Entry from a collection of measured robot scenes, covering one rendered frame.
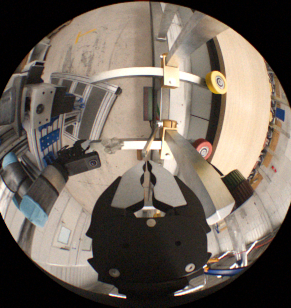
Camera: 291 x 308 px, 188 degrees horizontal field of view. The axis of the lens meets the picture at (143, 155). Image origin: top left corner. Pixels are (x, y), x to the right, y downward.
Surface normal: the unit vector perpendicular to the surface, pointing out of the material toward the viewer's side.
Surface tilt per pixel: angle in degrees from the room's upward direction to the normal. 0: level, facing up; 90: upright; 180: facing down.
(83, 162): 30
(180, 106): 0
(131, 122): 0
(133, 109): 0
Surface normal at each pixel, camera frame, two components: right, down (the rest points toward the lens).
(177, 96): 0.00, 0.52
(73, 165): 0.50, 0.47
